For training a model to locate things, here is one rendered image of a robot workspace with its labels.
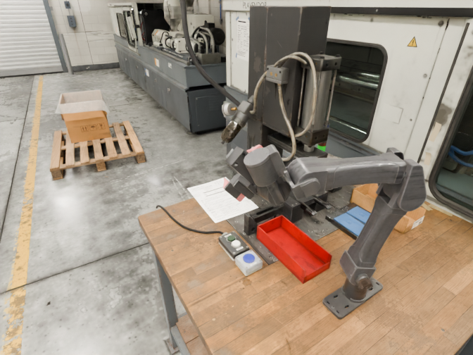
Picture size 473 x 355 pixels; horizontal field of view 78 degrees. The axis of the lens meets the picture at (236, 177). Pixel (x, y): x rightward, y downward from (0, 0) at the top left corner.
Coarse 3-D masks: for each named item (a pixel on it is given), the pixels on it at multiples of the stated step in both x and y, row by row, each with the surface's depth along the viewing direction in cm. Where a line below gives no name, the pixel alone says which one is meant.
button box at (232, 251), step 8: (200, 232) 111; (208, 232) 111; (216, 232) 111; (232, 232) 107; (224, 240) 104; (240, 240) 104; (224, 248) 104; (232, 248) 100; (240, 248) 100; (248, 248) 101; (232, 256) 99
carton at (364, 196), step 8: (368, 184) 130; (376, 184) 129; (352, 192) 126; (360, 192) 123; (368, 192) 133; (352, 200) 128; (360, 200) 124; (368, 200) 120; (368, 208) 121; (424, 208) 113; (408, 216) 119; (416, 216) 117; (400, 224) 111; (408, 224) 115; (416, 224) 114
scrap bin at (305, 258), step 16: (272, 224) 110; (288, 224) 109; (272, 240) 100; (288, 240) 107; (304, 240) 103; (288, 256) 94; (304, 256) 100; (320, 256) 98; (304, 272) 89; (320, 272) 94
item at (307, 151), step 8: (272, 136) 123; (280, 136) 124; (280, 144) 117; (288, 144) 114; (296, 144) 116; (304, 144) 109; (296, 152) 110; (304, 152) 108; (312, 152) 108; (320, 152) 108
